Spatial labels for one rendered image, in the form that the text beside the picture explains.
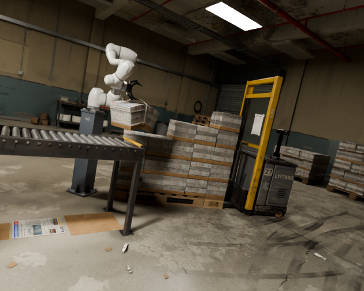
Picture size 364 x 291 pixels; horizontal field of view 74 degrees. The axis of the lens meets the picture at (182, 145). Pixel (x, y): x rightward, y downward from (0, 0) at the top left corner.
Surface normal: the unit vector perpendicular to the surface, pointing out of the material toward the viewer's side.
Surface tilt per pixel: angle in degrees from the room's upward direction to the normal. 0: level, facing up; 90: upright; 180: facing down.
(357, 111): 90
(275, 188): 90
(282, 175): 90
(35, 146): 90
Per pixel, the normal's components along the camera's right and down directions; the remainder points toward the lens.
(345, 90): -0.81, -0.08
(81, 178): -0.29, 0.06
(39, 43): 0.56, 0.21
